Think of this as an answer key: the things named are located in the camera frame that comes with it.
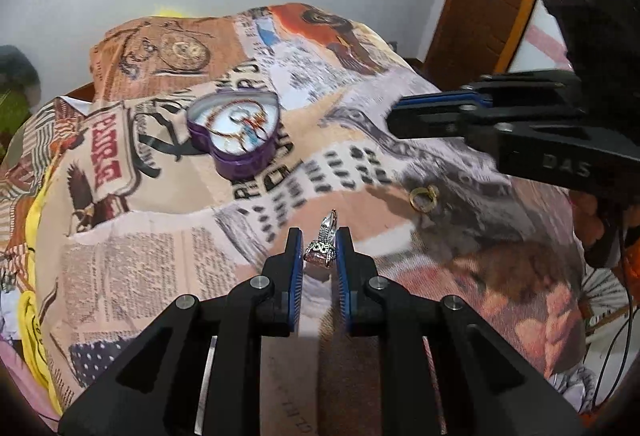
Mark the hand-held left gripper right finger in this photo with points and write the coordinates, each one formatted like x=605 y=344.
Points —
x=344 y=276

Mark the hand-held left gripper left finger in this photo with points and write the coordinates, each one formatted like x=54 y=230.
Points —
x=296 y=276

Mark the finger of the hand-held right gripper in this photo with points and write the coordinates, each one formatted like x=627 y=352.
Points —
x=450 y=95
x=430 y=123

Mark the purple heart-shaped tin box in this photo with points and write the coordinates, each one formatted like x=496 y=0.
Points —
x=240 y=166

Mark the white sliding wardrobe door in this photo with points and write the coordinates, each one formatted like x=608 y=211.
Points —
x=540 y=46

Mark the wooden door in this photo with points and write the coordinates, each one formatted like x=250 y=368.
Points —
x=480 y=6

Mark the printed blanket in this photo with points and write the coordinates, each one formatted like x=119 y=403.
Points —
x=150 y=241

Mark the yellow cloth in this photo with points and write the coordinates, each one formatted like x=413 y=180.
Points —
x=32 y=316

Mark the green patterned cloth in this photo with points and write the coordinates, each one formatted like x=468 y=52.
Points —
x=10 y=116

